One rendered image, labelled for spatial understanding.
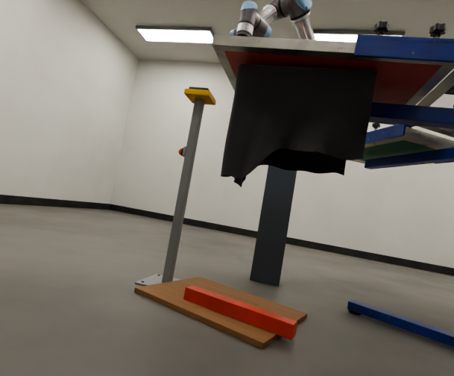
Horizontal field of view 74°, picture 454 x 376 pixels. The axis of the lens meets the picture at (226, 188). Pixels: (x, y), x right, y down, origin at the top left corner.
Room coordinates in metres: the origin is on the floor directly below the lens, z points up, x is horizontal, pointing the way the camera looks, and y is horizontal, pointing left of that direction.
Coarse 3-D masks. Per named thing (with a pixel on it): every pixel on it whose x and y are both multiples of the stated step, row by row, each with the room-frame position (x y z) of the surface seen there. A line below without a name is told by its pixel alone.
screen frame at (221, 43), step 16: (224, 48) 1.05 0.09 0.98; (240, 48) 1.03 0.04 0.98; (256, 48) 1.01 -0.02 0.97; (272, 48) 0.99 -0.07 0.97; (288, 48) 0.97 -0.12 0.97; (304, 48) 0.96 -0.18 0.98; (320, 48) 0.95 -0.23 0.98; (336, 48) 0.94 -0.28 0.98; (352, 48) 0.92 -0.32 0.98; (224, 64) 1.17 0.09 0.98; (432, 64) 0.90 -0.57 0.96; (448, 64) 0.88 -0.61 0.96; (432, 80) 0.99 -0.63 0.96; (416, 96) 1.12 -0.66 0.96
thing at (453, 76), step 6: (450, 72) 0.99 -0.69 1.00; (444, 78) 1.03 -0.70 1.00; (450, 78) 1.03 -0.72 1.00; (438, 84) 1.08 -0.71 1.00; (444, 84) 1.07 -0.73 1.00; (450, 84) 1.06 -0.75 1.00; (432, 90) 1.13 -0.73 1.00; (438, 90) 1.12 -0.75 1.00; (444, 90) 1.11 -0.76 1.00; (426, 96) 1.19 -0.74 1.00; (432, 96) 1.18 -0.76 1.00; (438, 96) 1.17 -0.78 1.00; (420, 102) 1.25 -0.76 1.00; (426, 102) 1.24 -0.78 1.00; (432, 102) 1.23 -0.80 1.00
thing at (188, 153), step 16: (192, 96) 1.45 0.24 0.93; (208, 96) 1.41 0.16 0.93; (192, 112) 1.46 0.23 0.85; (192, 128) 1.46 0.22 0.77; (192, 144) 1.46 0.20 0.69; (192, 160) 1.47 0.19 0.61; (176, 208) 1.46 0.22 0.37; (176, 224) 1.46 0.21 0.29; (176, 240) 1.45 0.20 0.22; (176, 256) 1.48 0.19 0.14
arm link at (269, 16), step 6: (276, 0) 1.61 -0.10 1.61; (270, 6) 1.60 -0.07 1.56; (276, 6) 1.61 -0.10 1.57; (264, 12) 1.57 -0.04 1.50; (270, 12) 1.59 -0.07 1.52; (276, 12) 1.61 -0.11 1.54; (264, 18) 1.56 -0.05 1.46; (270, 18) 1.59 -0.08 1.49; (276, 18) 1.63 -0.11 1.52; (282, 18) 1.67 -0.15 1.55; (234, 30) 1.48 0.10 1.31
